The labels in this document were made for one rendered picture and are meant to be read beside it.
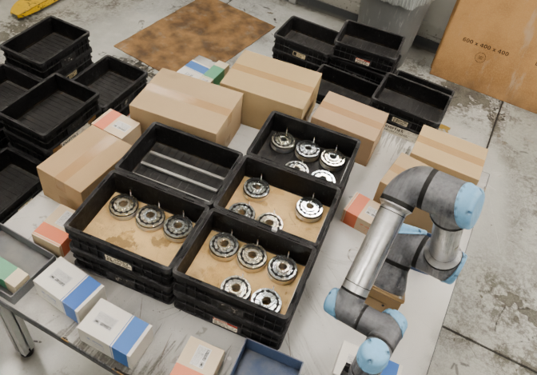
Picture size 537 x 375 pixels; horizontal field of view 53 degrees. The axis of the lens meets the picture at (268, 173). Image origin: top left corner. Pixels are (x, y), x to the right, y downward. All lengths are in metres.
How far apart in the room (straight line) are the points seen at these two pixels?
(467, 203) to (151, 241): 1.07
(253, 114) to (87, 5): 2.60
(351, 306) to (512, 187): 2.46
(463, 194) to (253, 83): 1.31
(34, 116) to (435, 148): 1.97
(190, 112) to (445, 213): 1.23
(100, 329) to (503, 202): 2.63
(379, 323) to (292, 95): 1.28
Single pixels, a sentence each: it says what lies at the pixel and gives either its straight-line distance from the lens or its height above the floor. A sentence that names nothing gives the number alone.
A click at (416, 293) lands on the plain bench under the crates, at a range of 2.14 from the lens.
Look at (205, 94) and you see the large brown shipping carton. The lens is 2.40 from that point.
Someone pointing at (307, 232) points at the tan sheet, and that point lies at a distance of 2.01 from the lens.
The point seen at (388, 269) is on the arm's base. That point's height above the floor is 0.93.
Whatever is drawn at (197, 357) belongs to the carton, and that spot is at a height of 0.77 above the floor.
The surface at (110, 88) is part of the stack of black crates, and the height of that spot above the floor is 0.38.
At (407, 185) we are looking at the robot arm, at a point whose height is 1.39.
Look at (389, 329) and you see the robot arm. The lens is 1.48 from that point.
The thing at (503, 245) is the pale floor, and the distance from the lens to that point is 3.45.
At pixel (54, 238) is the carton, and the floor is 0.77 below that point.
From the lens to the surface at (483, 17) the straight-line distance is 4.38.
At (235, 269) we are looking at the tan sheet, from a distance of 1.88.
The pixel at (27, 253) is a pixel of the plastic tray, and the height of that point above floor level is 0.70.
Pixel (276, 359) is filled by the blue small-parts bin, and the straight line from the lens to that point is 1.87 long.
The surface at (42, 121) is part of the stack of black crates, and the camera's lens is 2.96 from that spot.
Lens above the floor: 2.40
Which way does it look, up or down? 46 degrees down
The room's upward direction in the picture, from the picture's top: 9 degrees clockwise
